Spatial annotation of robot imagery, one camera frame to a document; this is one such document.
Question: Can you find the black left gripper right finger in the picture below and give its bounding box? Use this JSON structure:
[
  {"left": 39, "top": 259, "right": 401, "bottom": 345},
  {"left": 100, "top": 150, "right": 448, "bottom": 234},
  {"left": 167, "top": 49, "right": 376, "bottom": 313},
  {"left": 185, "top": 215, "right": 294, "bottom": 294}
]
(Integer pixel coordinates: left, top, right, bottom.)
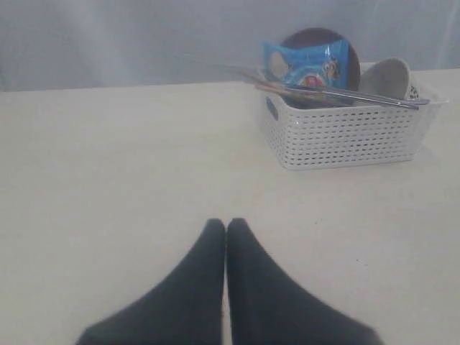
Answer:
[{"left": 226, "top": 218, "right": 363, "bottom": 344}]

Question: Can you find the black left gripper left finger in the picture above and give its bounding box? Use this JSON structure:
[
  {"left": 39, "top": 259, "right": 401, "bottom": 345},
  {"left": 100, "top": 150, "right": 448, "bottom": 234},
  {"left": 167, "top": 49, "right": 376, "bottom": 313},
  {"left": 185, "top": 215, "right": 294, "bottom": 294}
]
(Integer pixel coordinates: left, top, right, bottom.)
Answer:
[{"left": 78, "top": 218, "right": 226, "bottom": 344}]

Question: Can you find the wooden chopstick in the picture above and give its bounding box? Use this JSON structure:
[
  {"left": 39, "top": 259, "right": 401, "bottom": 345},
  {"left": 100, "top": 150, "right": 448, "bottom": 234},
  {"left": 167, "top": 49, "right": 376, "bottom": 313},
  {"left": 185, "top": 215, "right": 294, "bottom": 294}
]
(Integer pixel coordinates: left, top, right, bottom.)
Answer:
[
  {"left": 238, "top": 70, "right": 285, "bottom": 89},
  {"left": 254, "top": 85, "right": 346, "bottom": 106}
]

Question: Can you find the silver table knife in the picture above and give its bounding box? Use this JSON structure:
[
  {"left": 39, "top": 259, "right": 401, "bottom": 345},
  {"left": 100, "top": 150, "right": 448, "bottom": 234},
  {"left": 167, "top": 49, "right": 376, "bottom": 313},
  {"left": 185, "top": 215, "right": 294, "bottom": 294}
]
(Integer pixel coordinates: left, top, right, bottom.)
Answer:
[{"left": 285, "top": 86, "right": 431, "bottom": 109}]

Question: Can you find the silver fork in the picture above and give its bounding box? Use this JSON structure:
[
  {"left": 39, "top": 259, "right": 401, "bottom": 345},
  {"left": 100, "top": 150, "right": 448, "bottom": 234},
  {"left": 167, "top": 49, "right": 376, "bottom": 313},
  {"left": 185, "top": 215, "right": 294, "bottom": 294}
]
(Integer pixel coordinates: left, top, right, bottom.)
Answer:
[{"left": 229, "top": 64, "right": 420, "bottom": 110}]

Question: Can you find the blue chips bag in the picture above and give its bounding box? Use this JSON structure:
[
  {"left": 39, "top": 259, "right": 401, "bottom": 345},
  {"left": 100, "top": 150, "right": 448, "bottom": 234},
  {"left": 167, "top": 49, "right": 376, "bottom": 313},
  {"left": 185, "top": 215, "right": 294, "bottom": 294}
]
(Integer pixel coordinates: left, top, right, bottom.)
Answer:
[{"left": 263, "top": 40, "right": 349, "bottom": 88}]

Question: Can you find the brown round wooden plate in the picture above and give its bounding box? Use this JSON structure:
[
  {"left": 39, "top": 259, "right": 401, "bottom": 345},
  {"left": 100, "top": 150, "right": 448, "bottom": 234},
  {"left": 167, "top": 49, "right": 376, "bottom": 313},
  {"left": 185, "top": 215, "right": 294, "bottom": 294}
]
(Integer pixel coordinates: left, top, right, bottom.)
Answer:
[{"left": 281, "top": 27, "right": 361, "bottom": 91}]

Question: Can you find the white perforated plastic basket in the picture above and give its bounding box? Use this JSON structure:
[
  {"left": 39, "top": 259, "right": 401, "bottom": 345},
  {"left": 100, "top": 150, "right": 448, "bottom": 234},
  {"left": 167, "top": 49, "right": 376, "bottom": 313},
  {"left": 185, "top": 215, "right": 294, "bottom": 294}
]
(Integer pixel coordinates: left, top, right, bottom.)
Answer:
[{"left": 256, "top": 75, "right": 447, "bottom": 170}]

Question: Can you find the white patterned ceramic bowl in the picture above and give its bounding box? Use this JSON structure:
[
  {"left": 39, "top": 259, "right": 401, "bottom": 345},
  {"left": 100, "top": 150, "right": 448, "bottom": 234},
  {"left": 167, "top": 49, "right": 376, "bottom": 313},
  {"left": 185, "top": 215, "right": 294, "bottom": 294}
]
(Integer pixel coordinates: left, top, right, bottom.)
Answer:
[{"left": 358, "top": 57, "right": 420, "bottom": 101}]

